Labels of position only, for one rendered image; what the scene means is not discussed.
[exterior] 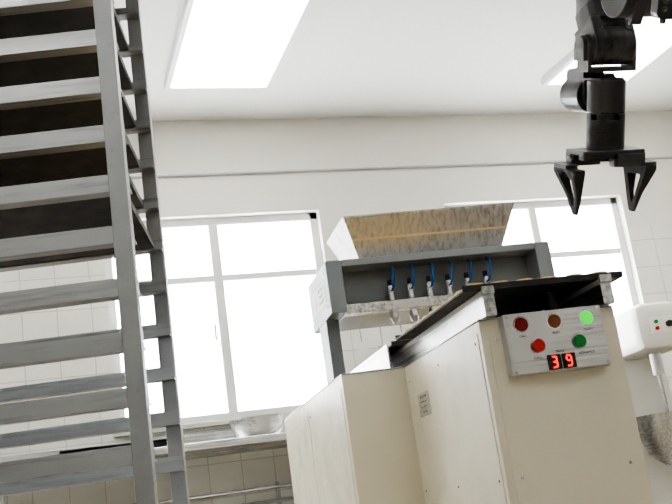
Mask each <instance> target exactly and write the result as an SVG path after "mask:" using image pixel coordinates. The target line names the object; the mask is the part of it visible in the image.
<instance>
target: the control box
mask: <svg viewBox="0 0 672 504"><path fill-rule="evenodd" d="M583 311H589V312H591V313H592V315H593V322H592V323H591V324H584V323H583V322H582V321H581V319H580V315H581V313H582V312H583ZM552 314H556V315H558V316H559V317H560V319H561V324H560V326H559V327H557V328H553V327H551V326H550V325H549V324H548V317H549V316H550V315H552ZM518 318H524V319H526V320H527V322H528V328H527V330H526V331H523V332H521V331H518V330H517V329H516V327H515V321H516V319H518ZM498 323H499V328H500V332H501V338H502V343H503V349H504V354H505V360H506V365H507V371H508V376H509V378H513V377H521V376H529V375H538V374H546V373H554V372H562V371H571V370H579V369H587V368H595V367H604V366H608V365H611V364H612V363H611V358H610V353H609V349H608V344H607V339H606V334H605V329H604V325H603V320H602V315H601V310H600V306H599V305H594V306H584V307H575V308H565V309H556V310H547V311H537V312H528V313H518V314H509V315H502V316H500V317H499V318H498ZM578 334H581V335H583V336H585V338H586V345H585V346H584V347H582V348H578V347H576V346H575V345H574V343H573V338H574V336H576V335H578ZM536 339H541V340H543V341H544V343H545V349H544V351H542V352H539V353H538V352H535V351H534V350H533V348H532V342H533V341H534V340H536ZM566 354H571V355H572V360H573V366H569V367H568V365H567V362H566V361H567V360H566V357H565V356H566ZM552 356H556V357H558V361H557V362H559V366H558V368H554V367H553V366H552V363H553V362H552V361H551V358H552Z"/></svg>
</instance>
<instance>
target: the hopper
mask: <svg viewBox="0 0 672 504"><path fill-rule="evenodd" d="M513 206H514V202H513V203H501V204H488V205H476V206H464V207H451V208H439V209H427V210H414V211H402V212H390V213H378V214H365V215H353V216H343V217H342V218H341V220H340V222H339V223H338V225H337V226H336V228H335V230H334V231H333V233H332V235H331V236H330V238H329V239H328V241H327V244H328V245H329V247H330V248H331V249H332V251H333V252H334V254H335V255H336V256H337V258H338V259H339V260H340V261H341V260H344V259H355V258H366V257H377V256H388V255H399V254H411V253H422V252H433V251H444V250H455V249H466V248H477V247H488V246H499V245H503V241H504V237H505V234H506V230H507V227H508V223H509V220H510V216H511V213H512V209H513Z"/></svg>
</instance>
